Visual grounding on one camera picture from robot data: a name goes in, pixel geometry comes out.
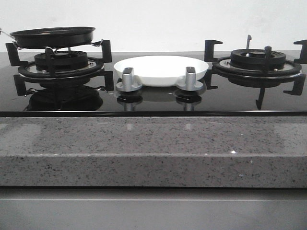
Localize black pan support grate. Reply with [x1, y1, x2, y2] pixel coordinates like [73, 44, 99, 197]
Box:
[6, 40, 112, 80]
[204, 37, 307, 95]

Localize black glass gas stove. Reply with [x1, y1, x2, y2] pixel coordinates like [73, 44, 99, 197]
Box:
[0, 51, 307, 117]

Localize right black gas burner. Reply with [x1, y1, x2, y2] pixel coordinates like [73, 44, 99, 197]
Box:
[230, 49, 286, 70]

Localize silver stove knob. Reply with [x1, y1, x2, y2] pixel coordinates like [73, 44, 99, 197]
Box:
[116, 68, 142, 92]
[176, 67, 203, 91]

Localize black gas burner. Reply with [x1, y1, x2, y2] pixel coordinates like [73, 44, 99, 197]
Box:
[230, 49, 286, 70]
[34, 51, 88, 72]

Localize white round plate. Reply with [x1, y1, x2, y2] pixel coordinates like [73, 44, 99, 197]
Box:
[114, 55, 209, 87]

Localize left black pan support grate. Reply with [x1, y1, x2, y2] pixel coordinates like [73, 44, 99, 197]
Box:
[6, 40, 112, 80]

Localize wire pan stand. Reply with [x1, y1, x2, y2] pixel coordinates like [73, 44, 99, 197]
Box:
[5, 39, 103, 50]

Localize left black gas burner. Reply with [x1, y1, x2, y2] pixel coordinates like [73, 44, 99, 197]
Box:
[34, 51, 88, 72]

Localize left silver stove knob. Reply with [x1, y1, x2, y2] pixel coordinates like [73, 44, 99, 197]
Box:
[116, 68, 142, 92]

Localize grey cabinet front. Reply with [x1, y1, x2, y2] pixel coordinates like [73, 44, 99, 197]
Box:
[0, 188, 307, 230]

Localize right black pan support grate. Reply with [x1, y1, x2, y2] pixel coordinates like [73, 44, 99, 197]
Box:
[204, 37, 307, 95]

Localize right silver stove knob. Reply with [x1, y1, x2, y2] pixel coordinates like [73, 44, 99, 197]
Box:
[176, 67, 203, 91]

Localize black frying pan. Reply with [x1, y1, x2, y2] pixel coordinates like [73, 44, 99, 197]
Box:
[6, 26, 95, 49]

